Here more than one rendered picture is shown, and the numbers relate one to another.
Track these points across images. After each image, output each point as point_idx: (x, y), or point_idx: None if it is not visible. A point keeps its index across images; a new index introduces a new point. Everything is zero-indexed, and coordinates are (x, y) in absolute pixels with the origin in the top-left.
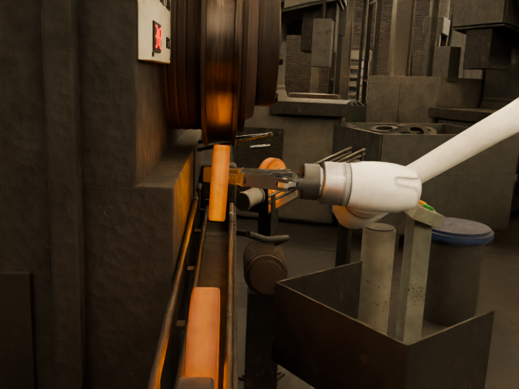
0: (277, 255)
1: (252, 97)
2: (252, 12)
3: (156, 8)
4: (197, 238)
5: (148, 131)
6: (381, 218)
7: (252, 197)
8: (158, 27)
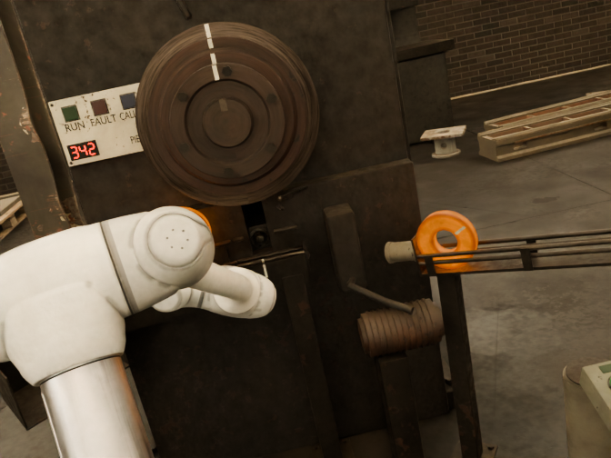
0: (375, 321)
1: (193, 174)
2: (159, 113)
3: (80, 134)
4: (326, 271)
5: (121, 196)
6: (225, 314)
7: (393, 251)
8: (84, 144)
